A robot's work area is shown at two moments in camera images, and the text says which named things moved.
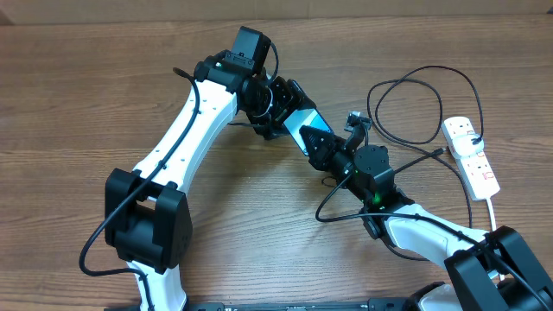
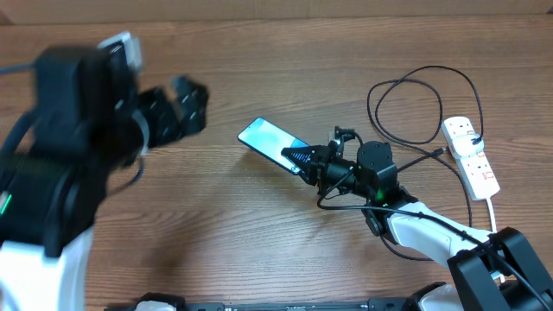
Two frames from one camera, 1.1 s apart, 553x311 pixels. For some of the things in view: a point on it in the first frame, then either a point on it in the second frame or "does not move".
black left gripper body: [284, 100] -> [162, 125]
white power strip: [476, 168] does not move
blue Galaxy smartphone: [311, 117] -> [270, 140]
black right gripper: [319, 154] -> [316, 157]
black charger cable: [435, 150] -> [404, 255]
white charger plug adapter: [464, 146] does not move
